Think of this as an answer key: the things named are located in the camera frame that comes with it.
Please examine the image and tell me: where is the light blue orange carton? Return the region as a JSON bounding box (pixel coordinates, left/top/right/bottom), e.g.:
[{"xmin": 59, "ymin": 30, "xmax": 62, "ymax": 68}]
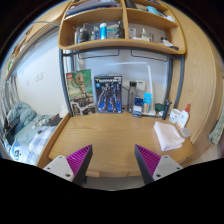
[{"xmin": 143, "ymin": 92, "xmax": 153, "ymax": 114}]

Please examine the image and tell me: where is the white desk lamp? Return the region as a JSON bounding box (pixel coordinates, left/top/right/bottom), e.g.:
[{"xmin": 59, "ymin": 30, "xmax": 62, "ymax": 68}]
[{"xmin": 108, "ymin": 61, "xmax": 157, "ymax": 117}]

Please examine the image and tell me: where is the small clear plastic container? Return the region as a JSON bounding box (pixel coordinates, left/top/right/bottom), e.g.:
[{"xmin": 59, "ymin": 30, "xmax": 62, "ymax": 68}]
[{"xmin": 179, "ymin": 126, "xmax": 192, "ymax": 139}]

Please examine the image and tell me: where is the white red-capped lotion bottle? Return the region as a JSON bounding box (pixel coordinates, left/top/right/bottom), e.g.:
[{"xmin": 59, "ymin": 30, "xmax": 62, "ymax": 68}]
[{"xmin": 175, "ymin": 103, "xmax": 192, "ymax": 131}]

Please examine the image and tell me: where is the wooden shelf unit with items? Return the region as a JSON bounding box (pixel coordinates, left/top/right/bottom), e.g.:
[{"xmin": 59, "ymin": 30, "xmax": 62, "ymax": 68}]
[{"xmin": 57, "ymin": 0, "xmax": 187, "ymax": 56}]

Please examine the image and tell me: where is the green toy figure box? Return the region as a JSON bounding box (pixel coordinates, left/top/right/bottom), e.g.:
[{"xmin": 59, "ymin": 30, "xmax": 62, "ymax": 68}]
[{"xmin": 65, "ymin": 68, "xmax": 98, "ymax": 117}]

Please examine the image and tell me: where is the pale pink towel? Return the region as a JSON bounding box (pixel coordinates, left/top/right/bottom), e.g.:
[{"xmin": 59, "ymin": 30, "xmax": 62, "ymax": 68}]
[{"xmin": 153, "ymin": 120, "xmax": 186, "ymax": 152}]

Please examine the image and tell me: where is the small blue white box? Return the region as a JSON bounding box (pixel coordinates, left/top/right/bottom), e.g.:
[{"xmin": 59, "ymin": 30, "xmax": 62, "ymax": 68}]
[{"xmin": 132, "ymin": 97, "xmax": 144, "ymax": 118}]

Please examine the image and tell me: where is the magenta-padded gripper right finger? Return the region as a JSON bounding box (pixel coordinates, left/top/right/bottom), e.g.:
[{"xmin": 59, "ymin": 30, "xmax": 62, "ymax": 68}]
[{"xmin": 134, "ymin": 143, "xmax": 183, "ymax": 186}]

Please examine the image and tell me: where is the white cup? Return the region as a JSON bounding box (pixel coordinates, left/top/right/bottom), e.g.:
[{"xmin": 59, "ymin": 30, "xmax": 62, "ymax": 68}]
[{"xmin": 168, "ymin": 108, "xmax": 182, "ymax": 125}]

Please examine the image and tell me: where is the green patterned cloth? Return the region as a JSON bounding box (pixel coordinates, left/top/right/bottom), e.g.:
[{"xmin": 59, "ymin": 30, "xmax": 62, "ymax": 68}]
[{"xmin": 208, "ymin": 109, "xmax": 224, "ymax": 145}]

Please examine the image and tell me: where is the black electric shaver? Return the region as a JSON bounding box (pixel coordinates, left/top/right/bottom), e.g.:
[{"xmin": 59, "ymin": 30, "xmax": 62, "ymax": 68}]
[{"xmin": 161, "ymin": 99, "xmax": 173, "ymax": 121}]

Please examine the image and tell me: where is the dark clear water bottle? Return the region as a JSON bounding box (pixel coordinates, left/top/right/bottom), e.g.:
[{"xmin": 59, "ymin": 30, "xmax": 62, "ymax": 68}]
[{"xmin": 128, "ymin": 80, "xmax": 138, "ymax": 114}]

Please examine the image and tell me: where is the white carton box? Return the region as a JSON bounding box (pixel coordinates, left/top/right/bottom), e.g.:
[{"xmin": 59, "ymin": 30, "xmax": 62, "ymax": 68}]
[{"xmin": 136, "ymin": 79, "xmax": 147, "ymax": 98}]

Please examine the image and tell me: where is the blue robot model box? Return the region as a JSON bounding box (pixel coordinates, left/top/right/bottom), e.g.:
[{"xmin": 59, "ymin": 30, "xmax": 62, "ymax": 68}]
[{"xmin": 93, "ymin": 73, "xmax": 123, "ymax": 114}]

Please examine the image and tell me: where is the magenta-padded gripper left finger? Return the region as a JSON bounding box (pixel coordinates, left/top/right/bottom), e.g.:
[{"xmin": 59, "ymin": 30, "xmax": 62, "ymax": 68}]
[{"xmin": 43, "ymin": 143, "xmax": 94, "ymax": 187}]

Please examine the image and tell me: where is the white wall switch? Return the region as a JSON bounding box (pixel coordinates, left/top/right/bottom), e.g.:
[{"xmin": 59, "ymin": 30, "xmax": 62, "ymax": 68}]
[{"xmin": 34, "ymin": 72, "xmax": 44, "ymax": 83}]

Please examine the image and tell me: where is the bed with teal bedding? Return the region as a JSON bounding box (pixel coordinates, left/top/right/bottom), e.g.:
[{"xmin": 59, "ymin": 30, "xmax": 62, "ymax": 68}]
[{"xmin": 0, "ymin": 101, "xmax": 69, "ymax": 166}]

